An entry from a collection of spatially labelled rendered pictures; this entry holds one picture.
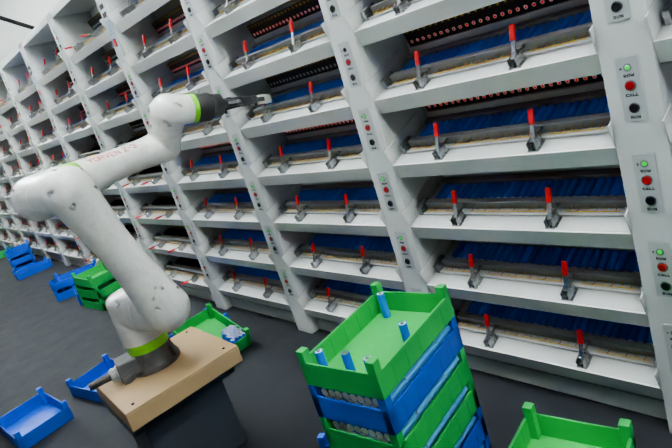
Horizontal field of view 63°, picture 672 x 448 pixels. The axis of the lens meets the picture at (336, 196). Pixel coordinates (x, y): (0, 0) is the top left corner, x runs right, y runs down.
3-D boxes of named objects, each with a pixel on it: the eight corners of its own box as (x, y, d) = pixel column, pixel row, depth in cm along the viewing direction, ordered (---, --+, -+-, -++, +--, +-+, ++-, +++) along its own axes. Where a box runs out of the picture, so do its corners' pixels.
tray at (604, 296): (653, 328, 119) (635, 285, 113) (433, 295, 165) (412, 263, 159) (676, 260, 129) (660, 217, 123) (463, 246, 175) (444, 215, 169)
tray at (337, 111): (357, 118, 159) (341, 91, 155) (246, 138, 205) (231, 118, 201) (392, 79, 169) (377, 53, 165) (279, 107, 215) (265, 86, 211)
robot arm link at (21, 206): (37, 226, 137) (14, 181, 134) (15, 231, 144) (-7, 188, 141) (100, 197, 150) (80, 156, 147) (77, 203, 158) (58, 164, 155)
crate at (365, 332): (385, 401, 101) (372, 363, 99) (306, 384, 115) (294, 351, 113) (455, 315, 123) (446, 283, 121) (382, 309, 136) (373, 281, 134)
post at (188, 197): (226, 310, 276) (91, -33, 237) (216, 307, 284) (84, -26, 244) (257, 290, 289) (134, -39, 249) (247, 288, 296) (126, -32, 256)
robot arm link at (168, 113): (161, 108, 159) (144, 88, 164) (156, 143, 166) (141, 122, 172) (204, 103, 168) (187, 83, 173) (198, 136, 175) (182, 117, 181)
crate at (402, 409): (396, 436, 103) (385, 401, 101) (318, 416, 116) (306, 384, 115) (464, 346, 125) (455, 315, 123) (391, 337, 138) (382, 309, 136)
